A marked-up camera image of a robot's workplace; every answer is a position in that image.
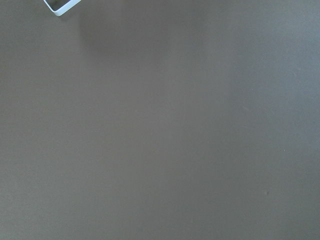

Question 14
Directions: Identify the white wire cup rack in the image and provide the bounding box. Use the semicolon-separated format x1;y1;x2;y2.
44;0;81;17

